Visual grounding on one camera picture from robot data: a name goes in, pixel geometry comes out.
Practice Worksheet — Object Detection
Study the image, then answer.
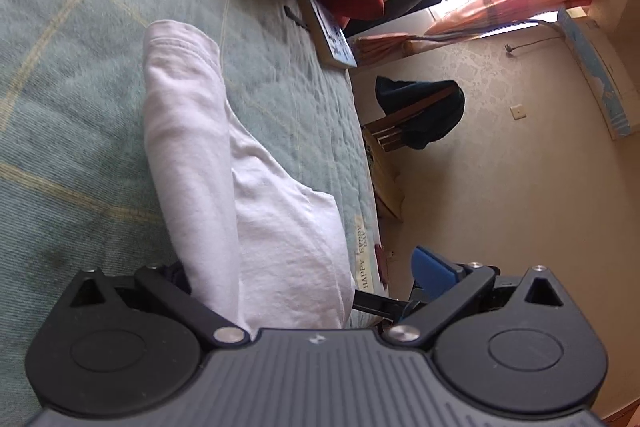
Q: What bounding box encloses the white printed t-shirt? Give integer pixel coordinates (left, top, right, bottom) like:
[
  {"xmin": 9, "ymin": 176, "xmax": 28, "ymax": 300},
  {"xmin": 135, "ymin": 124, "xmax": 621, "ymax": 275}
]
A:
[{"xmin": 142, "ymin": 19, "xmax": 357, "ymax": 333}]

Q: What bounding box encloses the paperback book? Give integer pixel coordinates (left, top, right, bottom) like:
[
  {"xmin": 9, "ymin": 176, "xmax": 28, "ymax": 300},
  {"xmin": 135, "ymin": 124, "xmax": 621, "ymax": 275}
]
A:
[{"xmin": 304, "ymin": 0, "xmax": 359, "ymax": 69}]

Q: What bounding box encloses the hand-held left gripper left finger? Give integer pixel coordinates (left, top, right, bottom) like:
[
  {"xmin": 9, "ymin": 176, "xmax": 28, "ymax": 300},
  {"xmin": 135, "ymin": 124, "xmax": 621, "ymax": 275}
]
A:
[{"xmin": 69, "ymin": 261, "xmax": 251, "ymax": 349}]

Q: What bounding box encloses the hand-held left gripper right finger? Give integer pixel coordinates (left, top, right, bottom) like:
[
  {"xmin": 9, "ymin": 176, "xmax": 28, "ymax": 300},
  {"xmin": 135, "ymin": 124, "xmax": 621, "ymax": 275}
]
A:
[{"xmin": 385, "ymin": 245, "xmax": 571, "ymax": 350}]

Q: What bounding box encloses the dark blue draped garment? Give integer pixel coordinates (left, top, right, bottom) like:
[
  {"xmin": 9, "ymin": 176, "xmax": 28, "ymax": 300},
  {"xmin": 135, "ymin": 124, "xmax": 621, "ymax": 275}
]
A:
[{"xmin": 375, "ymin": 75, "xmax": 466, "ymax": 152}]

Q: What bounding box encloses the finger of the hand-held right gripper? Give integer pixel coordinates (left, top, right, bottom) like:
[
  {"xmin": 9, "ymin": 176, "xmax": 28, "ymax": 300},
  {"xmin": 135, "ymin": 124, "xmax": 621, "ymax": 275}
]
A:
[{"xmin": 352, "ymin": 289, "xmax": 417, "ymax": 324}]

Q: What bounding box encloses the short black strap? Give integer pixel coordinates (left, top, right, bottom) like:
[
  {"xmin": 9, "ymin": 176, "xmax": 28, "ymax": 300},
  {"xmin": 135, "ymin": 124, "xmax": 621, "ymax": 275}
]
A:
[{"xmin": 283, "ymin": 5, "xmax": 309, "ymax": 30}]

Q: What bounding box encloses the thin wall cord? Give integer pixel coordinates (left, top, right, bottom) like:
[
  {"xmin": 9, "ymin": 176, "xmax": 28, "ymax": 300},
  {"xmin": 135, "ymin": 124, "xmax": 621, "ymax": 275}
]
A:
[{"xmin": 514, "ymin": 35, "xmax": 565, "ymax": 52}]

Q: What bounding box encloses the orange curtain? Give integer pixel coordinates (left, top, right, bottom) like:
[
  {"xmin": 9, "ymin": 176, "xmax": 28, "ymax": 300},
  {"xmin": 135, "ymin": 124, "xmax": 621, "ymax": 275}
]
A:
[{"xmin": 354, "ymin": 0, "xmax": 599, "ymax": 66}]

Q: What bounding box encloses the wooden chair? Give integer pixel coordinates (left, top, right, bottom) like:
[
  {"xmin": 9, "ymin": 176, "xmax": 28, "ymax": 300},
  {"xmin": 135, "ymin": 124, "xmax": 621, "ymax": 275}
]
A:
[{"xmin": 361, "ymin": 86, "xmax": 458, "ymax": 222}]

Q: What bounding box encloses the white air conditioner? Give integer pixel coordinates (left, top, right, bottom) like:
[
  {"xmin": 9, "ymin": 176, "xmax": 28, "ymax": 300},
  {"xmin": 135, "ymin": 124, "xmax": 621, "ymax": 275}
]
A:
[{"xmin": 556, "ymin": 6, "xmax": 640, "ymax": 140}]

